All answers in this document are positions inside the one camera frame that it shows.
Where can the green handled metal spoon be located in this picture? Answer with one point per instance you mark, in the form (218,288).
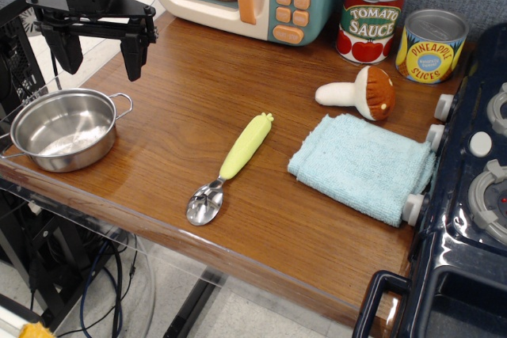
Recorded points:
(207,200)

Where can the dark blue toy stove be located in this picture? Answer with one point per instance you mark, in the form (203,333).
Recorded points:
(456,286)

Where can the light blue folded cloth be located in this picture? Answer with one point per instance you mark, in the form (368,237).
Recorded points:
(365,167)

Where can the pineapple slices can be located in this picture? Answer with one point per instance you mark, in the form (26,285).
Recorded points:
(431,44)

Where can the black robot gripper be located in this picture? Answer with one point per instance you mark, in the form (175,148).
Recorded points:
(130,21)

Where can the black table leg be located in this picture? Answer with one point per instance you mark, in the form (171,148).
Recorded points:
(194,304)

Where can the plush mushroom toy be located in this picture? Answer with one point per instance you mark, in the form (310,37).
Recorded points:
(372,94)

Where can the stainless steel pot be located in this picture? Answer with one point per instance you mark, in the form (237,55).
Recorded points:
(67,130)

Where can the tomato sauce can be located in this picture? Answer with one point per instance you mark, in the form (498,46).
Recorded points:
(366,30)

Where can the black metal frame rack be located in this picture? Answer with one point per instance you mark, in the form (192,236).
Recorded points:
(20,73)

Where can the yellow sponge object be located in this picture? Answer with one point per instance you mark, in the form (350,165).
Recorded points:
(35,330)

